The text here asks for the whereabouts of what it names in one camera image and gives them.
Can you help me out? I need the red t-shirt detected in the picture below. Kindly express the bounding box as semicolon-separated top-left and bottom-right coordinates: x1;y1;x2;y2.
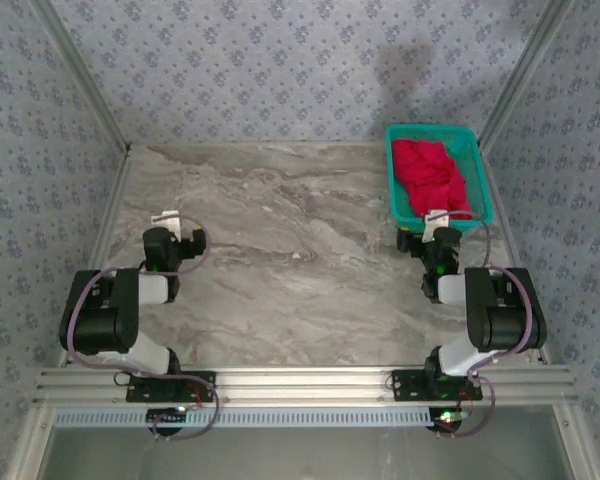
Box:
391;138;472;219

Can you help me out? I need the teal plastic basket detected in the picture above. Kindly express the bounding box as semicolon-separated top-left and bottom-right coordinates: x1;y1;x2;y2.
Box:
384;123;495;236

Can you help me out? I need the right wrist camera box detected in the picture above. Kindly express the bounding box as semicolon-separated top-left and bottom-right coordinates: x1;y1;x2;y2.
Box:
424;209;450;240

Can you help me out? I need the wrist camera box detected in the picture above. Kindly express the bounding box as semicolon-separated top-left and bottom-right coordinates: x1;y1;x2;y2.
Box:
424;209;450;240
150;210;182;237

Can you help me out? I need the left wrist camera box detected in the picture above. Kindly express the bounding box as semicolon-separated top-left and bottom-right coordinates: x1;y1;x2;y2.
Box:
150;210;182;237

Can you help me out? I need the aluminium table side rail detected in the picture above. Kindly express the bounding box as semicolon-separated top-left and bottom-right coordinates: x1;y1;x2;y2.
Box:
54;149;134;369
479;148;552;365

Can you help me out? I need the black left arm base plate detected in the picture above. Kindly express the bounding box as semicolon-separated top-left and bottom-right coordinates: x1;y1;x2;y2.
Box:
126;370;217;403

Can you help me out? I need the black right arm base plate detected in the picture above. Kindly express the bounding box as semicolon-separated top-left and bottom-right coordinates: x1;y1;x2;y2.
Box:
390;369;484;402

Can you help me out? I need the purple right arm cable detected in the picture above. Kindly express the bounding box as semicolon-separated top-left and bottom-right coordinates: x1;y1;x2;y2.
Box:
435;209;537;439

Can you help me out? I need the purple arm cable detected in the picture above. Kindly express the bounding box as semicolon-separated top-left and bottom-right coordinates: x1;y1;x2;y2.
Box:
64;217;221;442
435;209;537;439

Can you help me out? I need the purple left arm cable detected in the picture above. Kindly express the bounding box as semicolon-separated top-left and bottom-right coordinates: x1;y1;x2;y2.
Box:
64;217;221;442

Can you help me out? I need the aluminium mounting rail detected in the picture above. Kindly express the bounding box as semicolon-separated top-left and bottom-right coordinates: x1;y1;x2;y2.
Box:
33;366;580;404

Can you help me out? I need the aluminium frame post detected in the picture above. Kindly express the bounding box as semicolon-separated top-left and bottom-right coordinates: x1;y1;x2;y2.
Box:
29;0;133;154
478;0;579;151

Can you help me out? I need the white slotted cable duct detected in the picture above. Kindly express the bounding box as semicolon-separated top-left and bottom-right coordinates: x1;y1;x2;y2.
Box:
54;407;434;430

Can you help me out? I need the aluminium frame leg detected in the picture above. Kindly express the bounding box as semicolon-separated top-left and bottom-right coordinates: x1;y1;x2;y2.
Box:
7;403;56;480
552;403;600;480

